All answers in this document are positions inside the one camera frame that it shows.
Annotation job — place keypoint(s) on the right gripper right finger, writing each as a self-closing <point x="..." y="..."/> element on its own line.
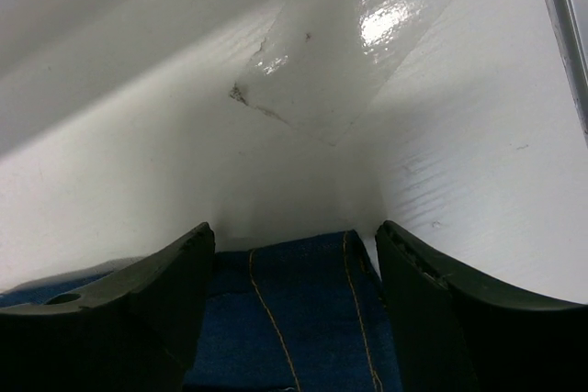
<point x="456" y="328"/>

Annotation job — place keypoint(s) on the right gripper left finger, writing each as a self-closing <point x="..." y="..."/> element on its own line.
<point x="136" y="329"/>

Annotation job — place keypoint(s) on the dark blue denim trousers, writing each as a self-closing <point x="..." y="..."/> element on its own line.
<point x="298" y="316"/>

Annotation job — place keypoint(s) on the clear tape patch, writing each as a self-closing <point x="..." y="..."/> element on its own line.
<point x="323" y="61"/>

